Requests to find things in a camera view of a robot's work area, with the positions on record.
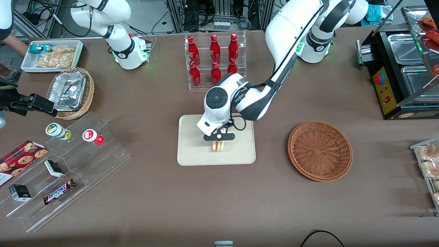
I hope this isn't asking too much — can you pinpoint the beige rectangular serving tray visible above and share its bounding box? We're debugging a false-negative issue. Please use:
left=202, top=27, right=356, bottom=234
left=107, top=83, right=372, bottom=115
left=177, top=114, right=257, bottom=166

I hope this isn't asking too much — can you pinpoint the black food warmer machine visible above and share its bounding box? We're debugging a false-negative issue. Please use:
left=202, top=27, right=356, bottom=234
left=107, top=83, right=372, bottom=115
left=357, top=5, right=439, bottom=120

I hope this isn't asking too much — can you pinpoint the black cable loop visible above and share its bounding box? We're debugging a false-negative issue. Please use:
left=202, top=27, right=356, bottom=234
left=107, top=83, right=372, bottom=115
left=300, top=230, right=345, bottom=247

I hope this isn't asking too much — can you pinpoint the red plaid cookie box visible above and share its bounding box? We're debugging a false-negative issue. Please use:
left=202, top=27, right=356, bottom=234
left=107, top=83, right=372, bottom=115
left=0, top=140, right=48, bottom=187

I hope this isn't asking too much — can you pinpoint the small stainless steel pan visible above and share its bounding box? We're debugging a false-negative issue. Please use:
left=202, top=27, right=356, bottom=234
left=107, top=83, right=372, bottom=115
left=387, top=33, right=425, bottom=65

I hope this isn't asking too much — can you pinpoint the bagged pastry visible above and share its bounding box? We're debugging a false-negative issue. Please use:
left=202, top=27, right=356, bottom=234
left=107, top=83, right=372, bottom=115
left=417, top=143, right=439, bottom=162
left=419, top=161, right=439, bottom=178

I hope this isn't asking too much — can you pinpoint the teal snack packet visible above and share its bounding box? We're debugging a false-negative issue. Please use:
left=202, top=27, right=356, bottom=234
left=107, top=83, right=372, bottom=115
left=28, top=44, right=52, bottom=55

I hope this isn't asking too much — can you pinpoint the teal plastic bag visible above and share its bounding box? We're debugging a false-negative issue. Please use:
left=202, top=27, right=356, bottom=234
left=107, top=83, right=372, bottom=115
left=365, top=4, right=393, bottom=26

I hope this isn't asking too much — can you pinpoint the aluminium equipment frame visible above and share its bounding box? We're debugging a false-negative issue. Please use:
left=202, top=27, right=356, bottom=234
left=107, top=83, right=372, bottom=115
left=166, top=0, right=276, bottom=32

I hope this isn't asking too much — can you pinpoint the clear acrylic stepped display shelf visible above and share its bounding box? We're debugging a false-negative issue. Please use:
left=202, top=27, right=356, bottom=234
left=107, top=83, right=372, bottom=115
left=0, top=111, right=131, bottom=234

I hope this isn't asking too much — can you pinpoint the Snickers chocolate bar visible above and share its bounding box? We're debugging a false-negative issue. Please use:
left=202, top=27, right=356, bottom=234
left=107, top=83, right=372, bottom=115
left=43, top=179, right=76, bottom=205

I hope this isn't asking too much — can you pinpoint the black box with Face print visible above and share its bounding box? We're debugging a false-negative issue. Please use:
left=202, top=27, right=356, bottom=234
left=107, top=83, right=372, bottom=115
left=9, top=184, right=32, bottom=202

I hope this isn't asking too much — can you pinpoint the aluminium foil container stack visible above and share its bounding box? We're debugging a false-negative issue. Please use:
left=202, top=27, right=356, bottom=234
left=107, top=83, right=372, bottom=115
left=47, top=71, right=87, bottom=111

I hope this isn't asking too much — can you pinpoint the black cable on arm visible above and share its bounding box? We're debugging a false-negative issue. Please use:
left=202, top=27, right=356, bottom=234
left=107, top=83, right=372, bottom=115
left=245, top=0, right=326, bottom=90

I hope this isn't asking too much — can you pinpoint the white plastic bin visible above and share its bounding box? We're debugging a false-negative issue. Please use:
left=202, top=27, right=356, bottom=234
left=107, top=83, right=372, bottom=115
left=21, top=40, right=84, bottom=73

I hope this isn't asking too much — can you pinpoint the large stainless steel pan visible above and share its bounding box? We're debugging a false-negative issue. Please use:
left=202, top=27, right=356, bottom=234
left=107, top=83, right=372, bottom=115
left=401, top=65, right=439, bottom=101

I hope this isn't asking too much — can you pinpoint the red lidded yogurt cup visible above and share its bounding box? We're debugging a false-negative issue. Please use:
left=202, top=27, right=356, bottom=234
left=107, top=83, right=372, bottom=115
left=82, top=129, right=104, bottom=146

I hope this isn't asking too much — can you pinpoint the black box with white text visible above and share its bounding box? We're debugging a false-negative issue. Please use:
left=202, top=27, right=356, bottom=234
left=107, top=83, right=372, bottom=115
left=44, top=160, right=64, bottom=178

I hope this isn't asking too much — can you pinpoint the green lidded yogurt cup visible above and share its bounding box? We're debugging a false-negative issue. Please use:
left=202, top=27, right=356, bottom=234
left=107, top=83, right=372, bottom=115
left=46, top=123, right=72, bottom=140

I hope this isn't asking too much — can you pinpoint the light wicker basket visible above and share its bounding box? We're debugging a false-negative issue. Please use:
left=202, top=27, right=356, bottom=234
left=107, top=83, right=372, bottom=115
left=46, top=67, right=95, bottom=120

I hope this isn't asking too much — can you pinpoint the brown round wicker basket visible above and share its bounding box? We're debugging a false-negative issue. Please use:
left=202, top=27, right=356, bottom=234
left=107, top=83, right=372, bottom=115
left=287, top=120, right=353, bottom=182

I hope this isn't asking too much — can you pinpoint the clear acrylic bottle rack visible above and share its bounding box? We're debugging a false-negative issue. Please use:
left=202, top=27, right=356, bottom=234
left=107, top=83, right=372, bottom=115
left=185, top=31, right=247, bottom=90

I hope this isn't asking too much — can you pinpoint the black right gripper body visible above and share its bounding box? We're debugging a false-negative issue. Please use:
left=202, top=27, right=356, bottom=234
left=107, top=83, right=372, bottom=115
left=0, top=89, right=33, bottom=116

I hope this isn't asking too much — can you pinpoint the clear bag of crackers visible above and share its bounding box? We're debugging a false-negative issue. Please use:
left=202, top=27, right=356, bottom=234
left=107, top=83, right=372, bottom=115
left=36, top=46, right=76, bottom=68

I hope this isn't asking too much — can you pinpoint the person in white shirt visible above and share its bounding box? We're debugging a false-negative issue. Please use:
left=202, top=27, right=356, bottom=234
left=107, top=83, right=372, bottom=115
left=0, top=0, right=29, bottom=87

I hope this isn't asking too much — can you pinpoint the wire tray of pastries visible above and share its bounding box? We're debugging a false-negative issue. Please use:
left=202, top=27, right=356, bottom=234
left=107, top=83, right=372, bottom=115
left=410, top=138, right=439, bottom=216

